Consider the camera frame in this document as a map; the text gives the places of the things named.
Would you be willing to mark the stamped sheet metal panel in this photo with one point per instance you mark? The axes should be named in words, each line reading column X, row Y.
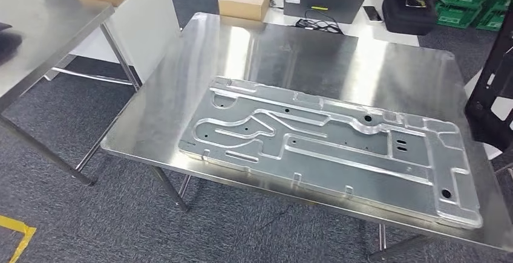
column 340, row 161

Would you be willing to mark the black smartphone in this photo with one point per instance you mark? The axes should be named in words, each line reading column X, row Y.
column 372, row 13

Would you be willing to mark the yellow floor tape strip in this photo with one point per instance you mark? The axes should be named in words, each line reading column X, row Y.
column 22, row 237

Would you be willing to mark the green plastic crate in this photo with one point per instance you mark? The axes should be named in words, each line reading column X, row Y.
column 495, row 19
column 457, row 17

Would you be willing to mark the white desk with side panel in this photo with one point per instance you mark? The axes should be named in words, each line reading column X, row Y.
column 144, row 25

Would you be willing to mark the black carry bag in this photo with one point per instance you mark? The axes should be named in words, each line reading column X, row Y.
column 409, row 17

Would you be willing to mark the grey laptop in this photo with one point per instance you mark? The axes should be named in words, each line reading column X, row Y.
column 324, row 3

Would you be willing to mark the black soft bag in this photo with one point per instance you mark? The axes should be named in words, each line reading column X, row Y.
column 8, row 47

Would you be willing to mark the stainless steel workbench table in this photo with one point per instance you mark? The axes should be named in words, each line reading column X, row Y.
column 304, row 57

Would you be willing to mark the white office desk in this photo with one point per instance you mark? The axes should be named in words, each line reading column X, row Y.
column 392, row 33

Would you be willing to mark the black plastic mounting plate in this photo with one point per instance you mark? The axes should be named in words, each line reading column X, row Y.
column 477, row 117

